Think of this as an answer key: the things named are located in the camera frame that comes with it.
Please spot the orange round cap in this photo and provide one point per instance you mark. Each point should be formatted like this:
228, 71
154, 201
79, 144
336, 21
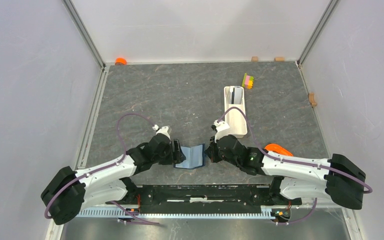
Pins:
120, 61

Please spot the curved wooden piece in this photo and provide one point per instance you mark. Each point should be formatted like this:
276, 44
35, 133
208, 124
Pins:
312, 100

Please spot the wooden block right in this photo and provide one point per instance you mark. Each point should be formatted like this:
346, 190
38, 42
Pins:
279, 59

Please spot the colourful toy block stack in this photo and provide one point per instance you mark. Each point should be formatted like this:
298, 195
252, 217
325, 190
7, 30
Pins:
247, 81

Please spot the white cable comb rail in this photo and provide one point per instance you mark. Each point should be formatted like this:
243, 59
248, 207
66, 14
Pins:
116, 212

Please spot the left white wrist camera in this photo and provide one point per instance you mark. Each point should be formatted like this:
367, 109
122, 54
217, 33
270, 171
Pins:
164, 130

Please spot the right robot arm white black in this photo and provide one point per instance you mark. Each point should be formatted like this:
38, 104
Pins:
335, 179

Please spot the white plastic tray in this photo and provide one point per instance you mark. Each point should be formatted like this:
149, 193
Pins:
236, 121

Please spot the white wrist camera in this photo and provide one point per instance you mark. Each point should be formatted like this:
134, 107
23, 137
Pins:
221, 129
164, 130

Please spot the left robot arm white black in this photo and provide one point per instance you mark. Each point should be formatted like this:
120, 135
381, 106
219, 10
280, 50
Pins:
71, 191

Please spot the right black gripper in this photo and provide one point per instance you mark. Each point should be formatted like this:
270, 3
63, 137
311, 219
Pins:
211, 151

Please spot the wooden block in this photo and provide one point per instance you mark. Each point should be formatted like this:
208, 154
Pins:
254, 59
279, 59

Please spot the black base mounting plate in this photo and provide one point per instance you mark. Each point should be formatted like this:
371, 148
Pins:
204, 199

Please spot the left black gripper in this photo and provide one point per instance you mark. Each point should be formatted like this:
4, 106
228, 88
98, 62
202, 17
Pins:
176, 156

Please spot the blue card holder wallet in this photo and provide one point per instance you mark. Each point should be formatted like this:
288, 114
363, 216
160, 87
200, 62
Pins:
194, 157

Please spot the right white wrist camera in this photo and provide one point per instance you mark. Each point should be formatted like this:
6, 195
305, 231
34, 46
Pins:
221, 129

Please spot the orange plastic ring toy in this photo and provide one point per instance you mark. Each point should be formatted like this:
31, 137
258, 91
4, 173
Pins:
276, 148

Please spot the wooden block left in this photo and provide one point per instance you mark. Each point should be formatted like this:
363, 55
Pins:
254, 59

